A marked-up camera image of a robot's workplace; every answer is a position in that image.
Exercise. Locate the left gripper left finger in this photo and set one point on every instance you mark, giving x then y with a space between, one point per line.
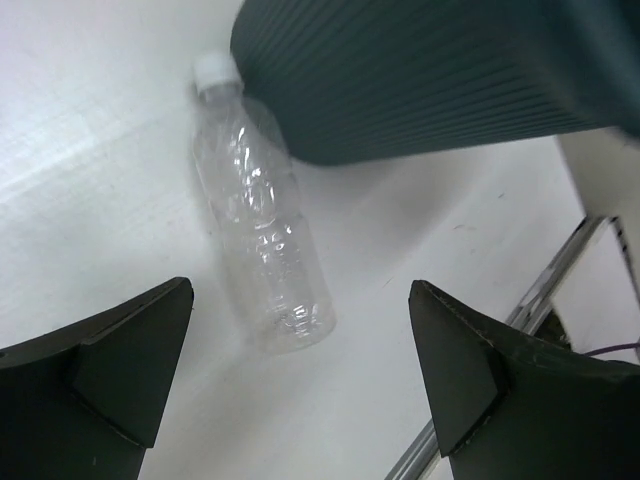
86 401

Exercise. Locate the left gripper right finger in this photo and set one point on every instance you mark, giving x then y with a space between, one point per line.
507 405

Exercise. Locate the clear white cap bottle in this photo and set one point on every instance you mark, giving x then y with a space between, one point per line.
247 176

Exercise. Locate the dark green plastic bin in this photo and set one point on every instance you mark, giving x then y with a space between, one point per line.
357 81

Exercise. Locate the side aluminium table rail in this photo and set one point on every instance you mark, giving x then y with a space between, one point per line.
528 317

